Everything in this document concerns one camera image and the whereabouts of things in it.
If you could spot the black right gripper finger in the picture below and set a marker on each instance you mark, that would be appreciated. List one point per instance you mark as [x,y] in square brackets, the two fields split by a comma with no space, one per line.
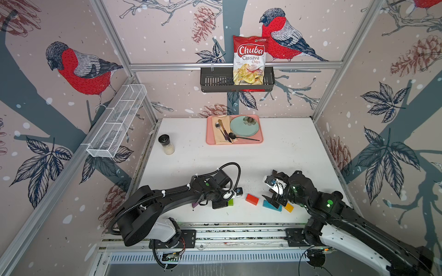
[271,200]
[278,177]

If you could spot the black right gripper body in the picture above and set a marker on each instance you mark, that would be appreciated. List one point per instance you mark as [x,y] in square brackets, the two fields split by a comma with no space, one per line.
[292,198]

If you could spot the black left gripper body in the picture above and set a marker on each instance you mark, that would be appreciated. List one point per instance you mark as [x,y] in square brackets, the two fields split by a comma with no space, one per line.
[219,201]

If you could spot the red rectangular block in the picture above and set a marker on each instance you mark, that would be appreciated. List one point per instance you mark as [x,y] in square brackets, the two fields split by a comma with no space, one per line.
[252,199]

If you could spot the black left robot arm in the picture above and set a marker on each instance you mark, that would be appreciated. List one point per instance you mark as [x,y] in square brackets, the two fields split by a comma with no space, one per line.
[140,216]

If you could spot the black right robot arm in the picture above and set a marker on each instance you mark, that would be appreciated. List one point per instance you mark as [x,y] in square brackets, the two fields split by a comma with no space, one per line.
[333,223]

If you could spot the teal rectangular block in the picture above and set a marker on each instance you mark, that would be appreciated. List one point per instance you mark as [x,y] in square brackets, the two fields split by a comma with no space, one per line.
[267,205]

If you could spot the yellow rectangular block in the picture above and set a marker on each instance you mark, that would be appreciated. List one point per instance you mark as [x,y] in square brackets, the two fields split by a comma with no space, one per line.
[289,207]

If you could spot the black spoon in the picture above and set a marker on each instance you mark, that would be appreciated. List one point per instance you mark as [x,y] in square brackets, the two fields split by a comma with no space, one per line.
[234,137]

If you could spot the pink serving tray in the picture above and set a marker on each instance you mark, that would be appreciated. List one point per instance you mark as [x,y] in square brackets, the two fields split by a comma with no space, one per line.
[210,135]

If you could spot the mint green flower plate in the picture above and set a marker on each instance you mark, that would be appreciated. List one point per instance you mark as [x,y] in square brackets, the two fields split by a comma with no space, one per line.
[244,126]

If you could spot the beige cloth napkin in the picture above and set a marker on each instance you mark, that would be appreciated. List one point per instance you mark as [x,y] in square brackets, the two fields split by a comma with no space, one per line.
[218,137]

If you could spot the silver spoon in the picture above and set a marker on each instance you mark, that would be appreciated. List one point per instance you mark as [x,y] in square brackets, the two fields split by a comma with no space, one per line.
[218,126]

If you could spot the iridescent gold purple knife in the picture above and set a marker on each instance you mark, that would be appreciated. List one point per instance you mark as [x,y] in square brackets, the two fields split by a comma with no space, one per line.
[224,131]

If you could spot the glass shaker black lid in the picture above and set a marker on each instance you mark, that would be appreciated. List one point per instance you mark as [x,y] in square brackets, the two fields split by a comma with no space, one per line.
[166,144]

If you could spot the Chuba cassava chips bag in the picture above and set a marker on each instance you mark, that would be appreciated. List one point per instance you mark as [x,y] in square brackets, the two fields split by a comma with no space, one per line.
[249,57]

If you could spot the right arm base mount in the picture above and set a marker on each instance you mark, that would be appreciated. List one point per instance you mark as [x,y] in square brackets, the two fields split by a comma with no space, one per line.
[298,237]

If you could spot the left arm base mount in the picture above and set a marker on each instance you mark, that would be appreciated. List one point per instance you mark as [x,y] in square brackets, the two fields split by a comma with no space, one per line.
[182,239]

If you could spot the black wire wall basket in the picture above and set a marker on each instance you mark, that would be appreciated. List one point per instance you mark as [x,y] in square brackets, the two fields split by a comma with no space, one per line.
[219,80]

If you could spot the white wire wall basket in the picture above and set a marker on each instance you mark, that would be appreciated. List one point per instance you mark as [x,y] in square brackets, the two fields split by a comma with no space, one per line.
[111,134]

